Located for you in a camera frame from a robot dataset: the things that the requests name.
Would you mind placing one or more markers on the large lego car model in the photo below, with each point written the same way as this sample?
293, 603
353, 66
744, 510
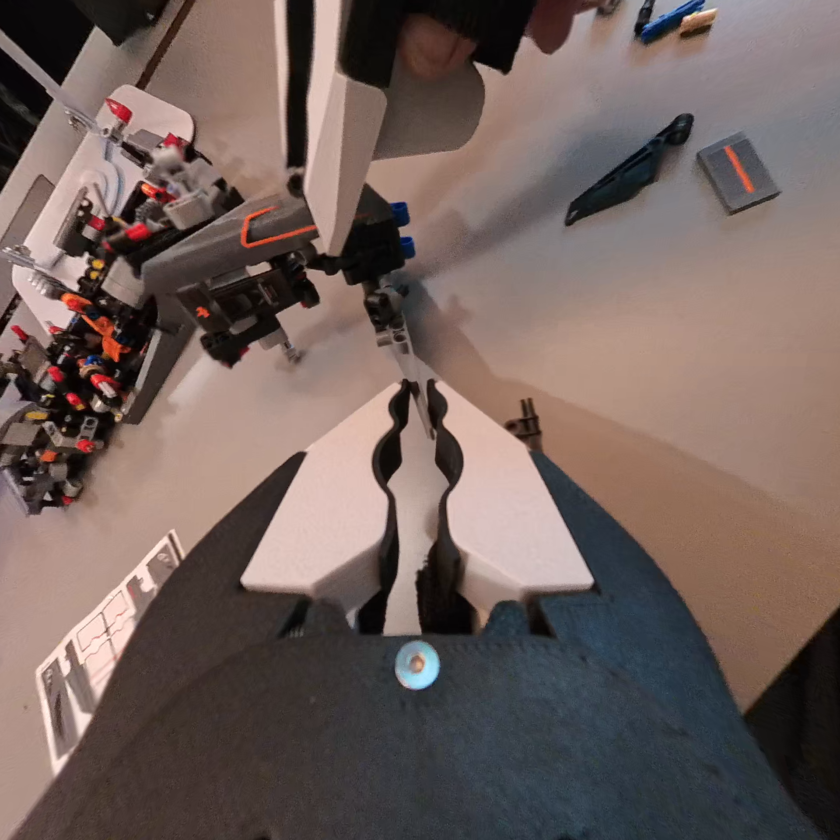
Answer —
98, 367

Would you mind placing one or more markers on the person's dark trousers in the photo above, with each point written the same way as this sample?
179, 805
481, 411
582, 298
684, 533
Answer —
807, 722

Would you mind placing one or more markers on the person's right hand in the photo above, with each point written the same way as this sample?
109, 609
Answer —
433, 52

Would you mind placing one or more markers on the printed lego set box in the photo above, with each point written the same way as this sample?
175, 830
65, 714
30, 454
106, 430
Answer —
118, 16

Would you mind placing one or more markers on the light grey small connector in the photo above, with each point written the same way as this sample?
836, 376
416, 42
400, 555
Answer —
609, 5

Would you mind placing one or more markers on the black T-shaped pin connector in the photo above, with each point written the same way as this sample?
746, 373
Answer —
525, 420

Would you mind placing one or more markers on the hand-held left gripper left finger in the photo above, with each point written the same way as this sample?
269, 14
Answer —
315, 525

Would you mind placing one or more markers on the long blue lego pin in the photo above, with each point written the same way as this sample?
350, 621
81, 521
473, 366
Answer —
669, 18

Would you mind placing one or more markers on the lego sticker sheet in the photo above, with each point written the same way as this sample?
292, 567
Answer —
98, 636

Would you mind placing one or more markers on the tan lego pin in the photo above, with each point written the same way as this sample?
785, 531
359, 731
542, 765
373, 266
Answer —
697, 19

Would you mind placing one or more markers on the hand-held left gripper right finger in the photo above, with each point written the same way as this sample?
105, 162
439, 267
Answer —
525, 525

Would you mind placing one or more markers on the black lego wing panel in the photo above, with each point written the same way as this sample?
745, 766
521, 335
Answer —
617, 184

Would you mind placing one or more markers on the grey orange-striped lego panel assembly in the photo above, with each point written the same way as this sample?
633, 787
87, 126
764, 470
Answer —
197, 256

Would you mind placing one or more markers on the grey tile with orange stripe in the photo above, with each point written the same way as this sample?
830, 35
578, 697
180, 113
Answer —
722, 177

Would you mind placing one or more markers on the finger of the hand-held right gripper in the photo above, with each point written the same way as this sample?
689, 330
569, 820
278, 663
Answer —
341, 164
281, 65

